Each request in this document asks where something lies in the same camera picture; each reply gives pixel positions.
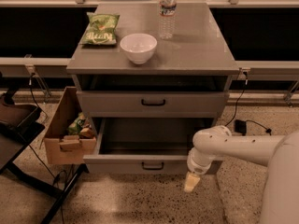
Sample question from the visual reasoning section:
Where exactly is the grey drawer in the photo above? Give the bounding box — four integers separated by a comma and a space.
77, 91, 228, 118
83, 118, 212, 175

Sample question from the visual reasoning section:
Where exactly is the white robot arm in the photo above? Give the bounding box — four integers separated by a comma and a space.
184, 126, 299, 224

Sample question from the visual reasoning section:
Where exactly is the grey drawer cabinet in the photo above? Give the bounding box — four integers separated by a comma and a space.
65, 1, 240, 133

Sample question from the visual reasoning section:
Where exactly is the grey top drawer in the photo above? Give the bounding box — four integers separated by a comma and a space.
77, 91, 228, 118

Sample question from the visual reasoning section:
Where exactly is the black power adapter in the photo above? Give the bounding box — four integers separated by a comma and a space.
235, 119, 247, 135

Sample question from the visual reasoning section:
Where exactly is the green snack bag in box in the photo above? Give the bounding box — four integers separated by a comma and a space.
66, 112, 86, 135

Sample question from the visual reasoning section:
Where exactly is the brown cardboard box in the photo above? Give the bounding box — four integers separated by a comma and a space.
43, 87, 96, 164

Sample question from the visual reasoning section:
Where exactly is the white ceramic bowl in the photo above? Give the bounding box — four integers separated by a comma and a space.
120, 34, 157, 64

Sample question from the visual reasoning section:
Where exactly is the green chip bag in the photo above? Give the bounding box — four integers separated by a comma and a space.
81, 12, 120, 45

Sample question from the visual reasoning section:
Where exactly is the clear plastic water bottle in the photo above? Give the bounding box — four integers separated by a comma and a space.
159, 0, 177, 39

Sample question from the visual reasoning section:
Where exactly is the black cart frame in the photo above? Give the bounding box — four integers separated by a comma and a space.
0, 75, 90, 224

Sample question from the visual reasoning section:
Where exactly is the black cable left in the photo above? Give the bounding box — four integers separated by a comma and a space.
27, 72, 68, 224

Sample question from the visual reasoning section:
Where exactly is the grey wall rail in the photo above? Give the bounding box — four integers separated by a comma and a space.
0, 57, 299, 80

